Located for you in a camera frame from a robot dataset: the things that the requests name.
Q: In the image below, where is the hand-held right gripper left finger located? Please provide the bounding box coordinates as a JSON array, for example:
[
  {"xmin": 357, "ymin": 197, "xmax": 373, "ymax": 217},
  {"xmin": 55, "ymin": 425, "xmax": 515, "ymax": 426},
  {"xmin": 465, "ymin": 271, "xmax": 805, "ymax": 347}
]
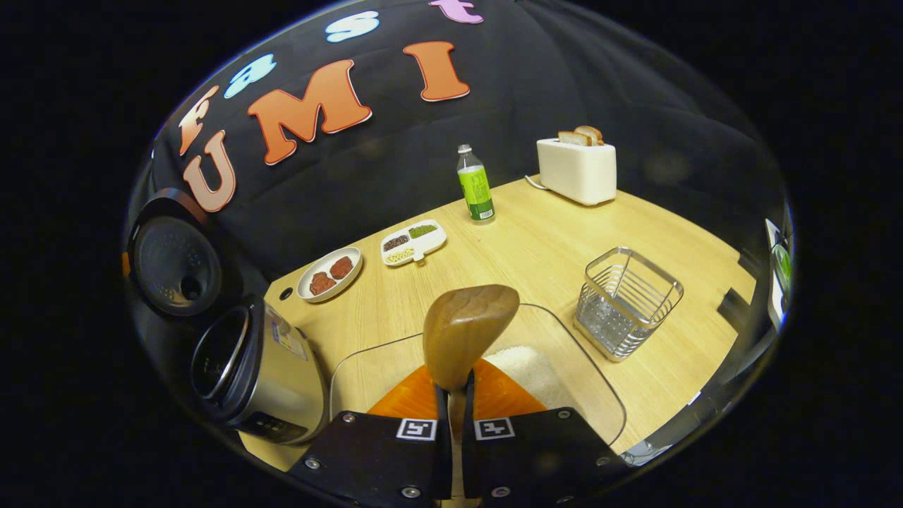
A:
[{"xmin": 288, "ymin": 363, "xmax": 454, "ymax": 507}]

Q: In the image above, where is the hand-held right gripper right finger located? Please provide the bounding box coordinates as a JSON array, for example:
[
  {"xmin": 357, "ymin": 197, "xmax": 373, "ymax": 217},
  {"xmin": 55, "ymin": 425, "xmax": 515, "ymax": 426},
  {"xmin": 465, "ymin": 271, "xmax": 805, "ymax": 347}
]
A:
[{"xmin": 462, "ymin": 358, "xmax": 632, "ymax": 507}]

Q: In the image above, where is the pile of white rice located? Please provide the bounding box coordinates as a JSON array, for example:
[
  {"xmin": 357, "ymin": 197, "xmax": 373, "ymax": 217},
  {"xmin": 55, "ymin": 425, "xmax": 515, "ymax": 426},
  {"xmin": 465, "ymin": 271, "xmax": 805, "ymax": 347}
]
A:
[{"xmin": 483, "ymin": 344, "xmax": 586, "ymax": 413}]

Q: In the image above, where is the black and silver rice cooker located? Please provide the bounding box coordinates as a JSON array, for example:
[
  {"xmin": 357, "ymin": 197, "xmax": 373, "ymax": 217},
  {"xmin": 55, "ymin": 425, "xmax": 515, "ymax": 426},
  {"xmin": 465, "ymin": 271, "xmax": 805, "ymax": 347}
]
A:
[{"xmin": 127, "ymin": 187, "xmax": 331, "ymax": 447}]

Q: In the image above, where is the wooden spoon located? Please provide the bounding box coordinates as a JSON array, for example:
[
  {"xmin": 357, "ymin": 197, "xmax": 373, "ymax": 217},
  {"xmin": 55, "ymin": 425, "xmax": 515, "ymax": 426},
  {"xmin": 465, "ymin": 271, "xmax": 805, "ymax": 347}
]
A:
[{"xmin": 422, "ymin": 284, "xmax": 521, "ymax": 507}]

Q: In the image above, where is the metal wire chopstick holder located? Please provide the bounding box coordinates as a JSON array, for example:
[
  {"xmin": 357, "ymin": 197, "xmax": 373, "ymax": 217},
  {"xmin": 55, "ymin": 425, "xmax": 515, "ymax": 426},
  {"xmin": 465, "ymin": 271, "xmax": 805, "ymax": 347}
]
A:
[{"xmin": 573, "ymin": 246, "xmax": 685, "ymax": 363}]

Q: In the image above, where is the clear glass container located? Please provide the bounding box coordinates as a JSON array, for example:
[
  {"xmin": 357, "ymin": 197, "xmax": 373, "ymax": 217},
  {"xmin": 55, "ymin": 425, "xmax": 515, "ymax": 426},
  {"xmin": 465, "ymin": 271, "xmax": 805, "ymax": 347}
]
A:
[{"xmin": 329, "ymin": 302, "xmax": 629, "ymax": 454}]

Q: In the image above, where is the round white plate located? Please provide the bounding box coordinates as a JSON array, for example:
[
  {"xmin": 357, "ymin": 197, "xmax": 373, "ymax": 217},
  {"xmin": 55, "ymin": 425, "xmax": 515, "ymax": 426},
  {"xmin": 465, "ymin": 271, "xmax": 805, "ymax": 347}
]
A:
[{"xmin": 296, "ymin": 246, "xmax": 364, "ymax": 304}]

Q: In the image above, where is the white divided dish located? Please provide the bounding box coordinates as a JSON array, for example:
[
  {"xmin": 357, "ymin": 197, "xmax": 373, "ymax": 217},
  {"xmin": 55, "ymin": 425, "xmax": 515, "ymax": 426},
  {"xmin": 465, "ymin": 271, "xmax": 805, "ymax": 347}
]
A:
[{"xmin": 380, "ymin": 219, "xmax": 448, "ymax": 267}]

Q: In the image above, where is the green label drink bottle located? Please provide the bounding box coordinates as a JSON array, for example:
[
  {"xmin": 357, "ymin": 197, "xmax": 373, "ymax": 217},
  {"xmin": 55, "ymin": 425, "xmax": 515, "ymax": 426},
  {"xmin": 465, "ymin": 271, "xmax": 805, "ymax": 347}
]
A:
[{"xmin": 456, "ymin": 144, "xmax": 497, "ymax": 225}]

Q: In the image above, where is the white toaster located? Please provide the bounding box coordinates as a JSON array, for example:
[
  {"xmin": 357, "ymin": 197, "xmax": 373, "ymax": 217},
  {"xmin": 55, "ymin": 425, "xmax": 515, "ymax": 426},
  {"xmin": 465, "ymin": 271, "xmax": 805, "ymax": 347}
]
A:
[{"xmin": 535, "ymin": 126, "xmax": 618, "ymax": 207}]

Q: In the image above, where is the black backdrop cloth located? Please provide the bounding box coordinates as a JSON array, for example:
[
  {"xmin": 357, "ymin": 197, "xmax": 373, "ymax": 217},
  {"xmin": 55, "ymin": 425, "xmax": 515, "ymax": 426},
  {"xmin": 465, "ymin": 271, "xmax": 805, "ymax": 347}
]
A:
[{"xmin": 123, "ymin": 0, "xmax": 787, "ymax": 283}]

